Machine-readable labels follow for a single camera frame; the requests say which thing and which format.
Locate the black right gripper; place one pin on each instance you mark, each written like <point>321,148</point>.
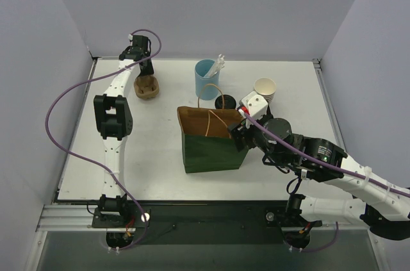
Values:
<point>239,136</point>

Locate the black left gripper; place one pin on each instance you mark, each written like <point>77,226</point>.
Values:
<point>145,66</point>

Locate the brown paper bag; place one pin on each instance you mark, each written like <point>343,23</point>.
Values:
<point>207,144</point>

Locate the black plastic cup lid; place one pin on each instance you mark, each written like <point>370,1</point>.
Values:
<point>226,102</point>

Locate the pulp cup carrier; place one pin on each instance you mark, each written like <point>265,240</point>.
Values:
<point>146,85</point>

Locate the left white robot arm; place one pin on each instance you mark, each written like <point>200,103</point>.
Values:
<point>114,123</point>

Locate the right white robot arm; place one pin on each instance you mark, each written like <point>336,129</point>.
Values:
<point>375,203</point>

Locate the stack of pulp cup carriers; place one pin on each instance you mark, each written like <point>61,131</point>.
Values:
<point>145,95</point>

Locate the stack of brown paper cups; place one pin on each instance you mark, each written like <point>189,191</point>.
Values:
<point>265,87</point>

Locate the light blue cylindrical container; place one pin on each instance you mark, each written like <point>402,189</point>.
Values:
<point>206,93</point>

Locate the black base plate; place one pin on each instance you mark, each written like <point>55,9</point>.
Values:
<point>200,223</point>

